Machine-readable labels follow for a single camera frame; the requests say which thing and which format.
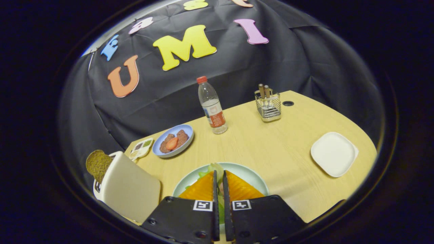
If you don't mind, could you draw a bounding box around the white square plate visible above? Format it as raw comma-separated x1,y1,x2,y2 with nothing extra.
310,132,359,178

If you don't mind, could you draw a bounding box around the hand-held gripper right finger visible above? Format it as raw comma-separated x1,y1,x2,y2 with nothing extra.
222,170,308,244

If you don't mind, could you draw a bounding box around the metal wire cutlery holder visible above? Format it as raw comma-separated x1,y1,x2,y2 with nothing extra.
254,89,282,122

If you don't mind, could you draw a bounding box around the white divided condiment tray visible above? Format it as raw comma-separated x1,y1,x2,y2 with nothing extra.
128,138,154,162

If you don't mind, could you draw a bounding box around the green lettuce leaf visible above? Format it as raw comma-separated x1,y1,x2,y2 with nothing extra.
185,163,226,225

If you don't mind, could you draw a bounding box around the brown bread slice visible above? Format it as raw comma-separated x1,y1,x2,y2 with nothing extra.
85,149,114,184

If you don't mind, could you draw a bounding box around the pale green round plate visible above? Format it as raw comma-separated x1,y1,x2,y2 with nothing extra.
172,162,270,198

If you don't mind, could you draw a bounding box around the clear plastic bottle red cap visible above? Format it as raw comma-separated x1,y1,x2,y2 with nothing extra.
196,76,228,135

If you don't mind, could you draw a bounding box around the white toaster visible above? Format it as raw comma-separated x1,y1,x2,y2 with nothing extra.
93,151,161,224

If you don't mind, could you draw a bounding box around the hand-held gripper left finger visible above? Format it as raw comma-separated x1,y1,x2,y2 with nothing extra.
140,170,221,244

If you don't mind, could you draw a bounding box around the brown meat patty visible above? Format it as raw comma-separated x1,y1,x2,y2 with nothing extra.
159,134,175,154
176,130,189,148

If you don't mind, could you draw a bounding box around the blue round plate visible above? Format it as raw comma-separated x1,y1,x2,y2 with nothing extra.
152,124,194,158

